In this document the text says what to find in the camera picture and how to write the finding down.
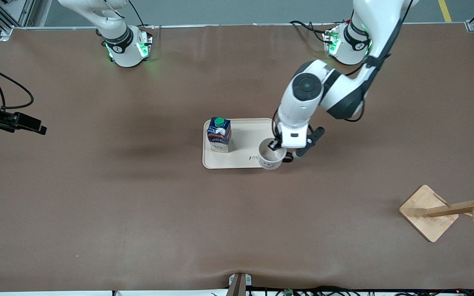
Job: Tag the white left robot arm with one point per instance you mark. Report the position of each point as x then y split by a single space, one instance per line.
303 98

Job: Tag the cream plastic tray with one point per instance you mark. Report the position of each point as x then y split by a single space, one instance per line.
237 139

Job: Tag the brown table cover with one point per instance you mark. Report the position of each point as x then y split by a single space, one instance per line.
138 205

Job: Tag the blue milk carton green cap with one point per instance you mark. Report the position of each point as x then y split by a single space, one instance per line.
219 135

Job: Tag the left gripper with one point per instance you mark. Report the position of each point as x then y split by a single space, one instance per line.
273 144

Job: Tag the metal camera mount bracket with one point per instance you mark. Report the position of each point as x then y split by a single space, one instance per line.
240 283

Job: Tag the wooden cup rack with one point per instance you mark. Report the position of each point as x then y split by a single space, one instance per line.
426 211

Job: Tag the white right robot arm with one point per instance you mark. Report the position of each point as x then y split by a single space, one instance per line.
124 49

